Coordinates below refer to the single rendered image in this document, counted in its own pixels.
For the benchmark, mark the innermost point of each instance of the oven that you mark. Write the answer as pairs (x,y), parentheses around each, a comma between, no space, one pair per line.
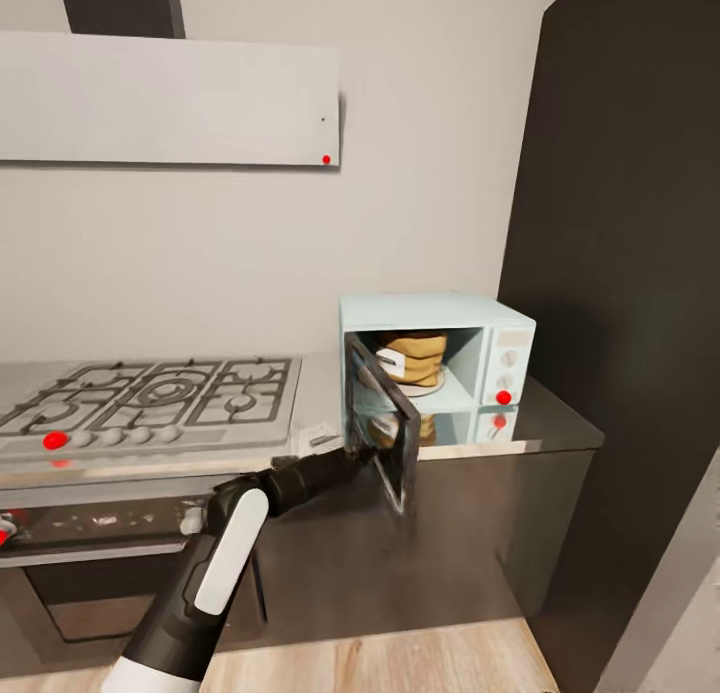
(80,564)

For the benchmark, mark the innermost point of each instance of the popcorn bag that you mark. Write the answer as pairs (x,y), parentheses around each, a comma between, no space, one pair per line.
(411,356)

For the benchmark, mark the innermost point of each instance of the range hood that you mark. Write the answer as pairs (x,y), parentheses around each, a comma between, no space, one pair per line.
(127,86)

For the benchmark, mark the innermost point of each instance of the microwave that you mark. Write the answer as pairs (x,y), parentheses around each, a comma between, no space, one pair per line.
(484,364)

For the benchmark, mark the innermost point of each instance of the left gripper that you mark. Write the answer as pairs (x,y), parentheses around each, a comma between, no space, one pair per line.
(320,473)

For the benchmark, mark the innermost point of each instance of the burner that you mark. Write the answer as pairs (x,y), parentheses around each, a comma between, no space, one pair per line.
(154,404)

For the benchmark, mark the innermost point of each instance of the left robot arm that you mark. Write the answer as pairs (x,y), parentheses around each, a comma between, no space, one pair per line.
(172,646)

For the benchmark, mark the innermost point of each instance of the fridge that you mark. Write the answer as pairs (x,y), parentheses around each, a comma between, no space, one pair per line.
(613,247)

